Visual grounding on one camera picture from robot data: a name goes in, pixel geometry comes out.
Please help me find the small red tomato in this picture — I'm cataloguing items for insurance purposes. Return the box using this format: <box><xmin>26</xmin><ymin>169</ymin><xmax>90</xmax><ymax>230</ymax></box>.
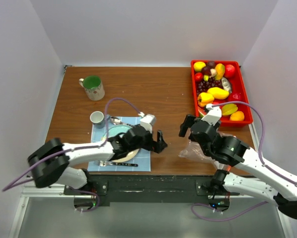
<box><xmin>194</xmin><ymin>72</ymin><xmax>204</xmax><ymax>82</ymax></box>

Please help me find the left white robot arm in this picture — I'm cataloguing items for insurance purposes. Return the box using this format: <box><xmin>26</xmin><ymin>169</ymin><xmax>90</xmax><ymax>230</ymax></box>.
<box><xmin>28</xmin><ymin>124</ymin><xmax>167</xmax><ymax>194</ymax></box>

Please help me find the cream and teal plate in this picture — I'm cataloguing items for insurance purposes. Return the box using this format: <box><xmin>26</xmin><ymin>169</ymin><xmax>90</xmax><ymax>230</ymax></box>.
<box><xmin>109</xmin><ymin>125</ymin><xmax>139</xmax><ymax>163</ymax></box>

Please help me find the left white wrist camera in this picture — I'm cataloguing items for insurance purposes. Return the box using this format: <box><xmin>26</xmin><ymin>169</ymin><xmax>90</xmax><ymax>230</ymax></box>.
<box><xmin>138</xmin><ymin>112</ymin><xmax>156</xmax><ymax>133</ymax></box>

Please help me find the silver toy fish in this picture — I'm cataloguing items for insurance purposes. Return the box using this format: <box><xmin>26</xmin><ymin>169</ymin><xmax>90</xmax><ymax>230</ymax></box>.
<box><xmin>221</xmin><ymin>77</ymin><xmax>232</xmax><ymax>94</ymax></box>

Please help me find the white garlic bulb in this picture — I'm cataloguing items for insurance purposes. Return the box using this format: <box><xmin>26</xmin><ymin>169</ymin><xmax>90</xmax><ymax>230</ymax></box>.
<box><xmin>210</xmin><ymin>68</ymin><xmax>217</xmax><ymax>77</ymax></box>

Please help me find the dark purple fruit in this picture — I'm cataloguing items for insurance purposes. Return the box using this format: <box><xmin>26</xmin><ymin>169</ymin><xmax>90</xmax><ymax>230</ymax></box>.
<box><xmin>201</xmin><ymin>61</ymin><xmax>216</xmax><ymax>76</ymax></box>

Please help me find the aluminium frame rail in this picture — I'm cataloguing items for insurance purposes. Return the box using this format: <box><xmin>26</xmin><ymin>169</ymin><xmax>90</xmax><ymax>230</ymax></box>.
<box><xmin>20</xmin><ymin>184</ymin><xmax>74</xmax><ymax>198</ymax></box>

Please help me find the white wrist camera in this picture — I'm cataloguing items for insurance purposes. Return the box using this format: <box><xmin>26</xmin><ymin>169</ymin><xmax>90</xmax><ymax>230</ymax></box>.
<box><xmin>138</xmin><ymin>112</ymin><xmax>156</xmax><ymax>133</ymax></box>
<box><xmin>202</xmin><ymin>104</ymin><xmax>222</xmax><ymax>126</ymax></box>

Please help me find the green yellow starfruit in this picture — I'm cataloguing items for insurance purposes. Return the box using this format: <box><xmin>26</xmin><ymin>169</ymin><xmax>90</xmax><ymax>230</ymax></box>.
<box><xmin>221</xmin><ymin>104</ymin><xmax>238</xmax><ymax>117</ymax></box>

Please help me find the blue checked placemat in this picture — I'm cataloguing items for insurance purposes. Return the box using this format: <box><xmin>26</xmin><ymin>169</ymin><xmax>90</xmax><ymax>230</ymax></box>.
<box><xmin>87</xmin><ymin>117</ymin><xmax>151</xmax><ymax>173</ymax></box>

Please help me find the watermelon slice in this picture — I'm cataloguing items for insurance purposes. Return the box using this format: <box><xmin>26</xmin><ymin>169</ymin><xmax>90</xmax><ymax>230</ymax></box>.
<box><xmin>198</xmin><ymin>107</ymin><xmax>207</xmax><ymax>118</ymax></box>

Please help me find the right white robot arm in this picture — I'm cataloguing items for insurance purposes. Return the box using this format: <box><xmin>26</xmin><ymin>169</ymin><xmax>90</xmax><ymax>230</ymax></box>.
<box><xmin>179</xmin><ymin>115</ymin><xmax>297</xmax><ymax>220</ymax></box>

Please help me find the yellow lemon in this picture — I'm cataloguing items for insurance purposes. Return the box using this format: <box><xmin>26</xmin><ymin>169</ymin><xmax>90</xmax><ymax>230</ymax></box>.
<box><xmin>193</xmin><ymin>61</ymin><xmax>206</xmax><ymax>73</ymax></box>

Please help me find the yellow bell pepper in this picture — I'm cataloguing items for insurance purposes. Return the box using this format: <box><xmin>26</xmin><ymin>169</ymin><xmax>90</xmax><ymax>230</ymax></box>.
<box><xmin>197</xmin><ymin>92</ymin><xmax>215</xmax><ymax>108</ymax></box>

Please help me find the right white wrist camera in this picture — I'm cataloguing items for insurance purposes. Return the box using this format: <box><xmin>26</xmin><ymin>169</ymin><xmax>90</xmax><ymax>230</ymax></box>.
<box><xmin>202</xmin><ymin>104</ymin><xmax>222</xmax><ymax>126</ymax></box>

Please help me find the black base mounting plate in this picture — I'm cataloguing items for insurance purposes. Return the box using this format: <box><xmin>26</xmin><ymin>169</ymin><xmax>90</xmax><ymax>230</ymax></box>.
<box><xmin>64</xmin><ymin>175</ymin><xmax>241</xmax><ymax>208</ymax></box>

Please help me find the small white cup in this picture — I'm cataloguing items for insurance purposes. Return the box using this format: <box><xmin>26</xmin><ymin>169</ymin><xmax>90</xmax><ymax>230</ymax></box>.
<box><xmin>89</xmin><ymin>111</ymin><xmax>105</xmax><ymax>129</ymax></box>

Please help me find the purple grape bunch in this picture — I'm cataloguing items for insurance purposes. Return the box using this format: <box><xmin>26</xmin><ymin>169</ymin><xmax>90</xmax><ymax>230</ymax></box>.
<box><xmin>196</xmin><ymin>78</ymin><xmax>223</xmax><ymax>96</ymax></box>

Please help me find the red plastic bin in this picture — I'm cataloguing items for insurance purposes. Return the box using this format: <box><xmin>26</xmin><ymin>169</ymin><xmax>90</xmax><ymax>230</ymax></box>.
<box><xmin>191</xmin><ymin>60</ymin><xmax>253</xmax><ymax>127</ymax></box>

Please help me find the metal spoon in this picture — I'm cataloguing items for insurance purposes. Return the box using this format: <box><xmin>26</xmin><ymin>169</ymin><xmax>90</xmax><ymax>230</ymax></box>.
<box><xmin>110</xmin><ymin>117</ymin><xmax>133</xmax><ymax>127</ymax></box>

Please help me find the metal fork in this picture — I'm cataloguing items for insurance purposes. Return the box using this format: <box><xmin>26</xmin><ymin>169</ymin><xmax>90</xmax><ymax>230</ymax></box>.
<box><xmin>93</xmin><ymin>161</ymin><xmax>138</xmax><ymax>167</ymax></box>

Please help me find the green floral mug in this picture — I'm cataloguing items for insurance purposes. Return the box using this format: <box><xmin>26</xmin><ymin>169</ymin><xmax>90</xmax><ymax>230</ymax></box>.
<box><xmin>78</xmin><ymin>75</ymin><xmax>105</xmax><ymax>101</ymax></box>

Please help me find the orange yellow fruit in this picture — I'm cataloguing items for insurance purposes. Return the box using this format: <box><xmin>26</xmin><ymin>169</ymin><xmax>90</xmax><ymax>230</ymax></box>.
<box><xmin>229</xmin><ymin>111</ymin><xmax>245</xmax><ymax>121</ymax></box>

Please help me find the clear zip top bag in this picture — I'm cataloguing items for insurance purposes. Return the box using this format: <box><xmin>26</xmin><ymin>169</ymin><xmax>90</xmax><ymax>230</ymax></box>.
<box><xmin>178</xmin><ymin>141</ymin><xmax>231</xmax><ymax>171</ymax></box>

